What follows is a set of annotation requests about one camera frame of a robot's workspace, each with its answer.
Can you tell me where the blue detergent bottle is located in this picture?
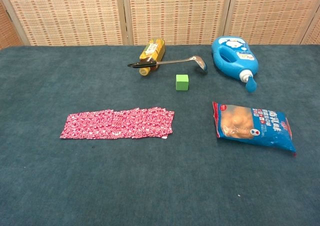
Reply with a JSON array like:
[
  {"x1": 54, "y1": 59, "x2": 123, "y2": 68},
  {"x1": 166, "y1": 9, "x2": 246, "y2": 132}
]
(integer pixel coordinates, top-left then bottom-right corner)
[{"x1": 211, "y1": 35, "x2": 260, "y2": 94}]

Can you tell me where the steel ladle black handle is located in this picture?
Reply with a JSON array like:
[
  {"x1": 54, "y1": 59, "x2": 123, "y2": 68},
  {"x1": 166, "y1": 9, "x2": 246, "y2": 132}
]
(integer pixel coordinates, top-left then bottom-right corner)
[{"x1": 127, "y1": 55, "x2": 208, "y2": 74}]

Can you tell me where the green cube block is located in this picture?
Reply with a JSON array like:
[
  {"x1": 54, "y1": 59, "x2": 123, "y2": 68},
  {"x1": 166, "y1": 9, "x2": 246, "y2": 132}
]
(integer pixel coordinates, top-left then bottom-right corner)
[{"x1": 175, "y1": 73, "x2": 190, "y2": 91}]

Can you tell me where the blue snack bag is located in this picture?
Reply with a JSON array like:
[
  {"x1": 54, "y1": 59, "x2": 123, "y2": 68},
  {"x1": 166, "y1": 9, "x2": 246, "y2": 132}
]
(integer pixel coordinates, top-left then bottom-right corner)
[{"x1": 212, "y1": 101, "x2": 298, "y2": 158}]

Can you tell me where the woven folding screen panel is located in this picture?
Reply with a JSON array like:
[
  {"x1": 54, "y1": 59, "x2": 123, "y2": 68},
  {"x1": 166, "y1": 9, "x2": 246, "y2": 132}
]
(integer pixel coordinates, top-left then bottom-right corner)
[
  {"x1": 0, "y1": 0, "x2": 25, "y2": 51},
  {"x1": 121, "y1": 0, "x2": 235, "y2": 46},
  {"x1": 223, "y1": 0, "x2": 320, "y2": 46},
  {"x1": 0, "y1": 0, "x2": 127, "y2": 47},
  {"x1": 299, "y1": 13, "x2": 320, "y2": 46}
]

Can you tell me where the yellow drink bottle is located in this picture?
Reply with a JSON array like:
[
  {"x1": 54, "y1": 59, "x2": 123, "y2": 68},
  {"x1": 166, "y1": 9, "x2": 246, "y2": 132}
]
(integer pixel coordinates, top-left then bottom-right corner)
[{"x1": 138, "y1": 37, "x2": 167, "y2": 77}]

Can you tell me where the pink patterned square tile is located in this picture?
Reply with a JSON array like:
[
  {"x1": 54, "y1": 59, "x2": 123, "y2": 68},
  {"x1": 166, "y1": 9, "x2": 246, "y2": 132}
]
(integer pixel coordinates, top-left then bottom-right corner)
[
  {"x1": 66, "y1": 112, "x2": 81, "y2": 140},
  {"x1": 59, "y1": 113, "x2": 74, "y2": 140}
]

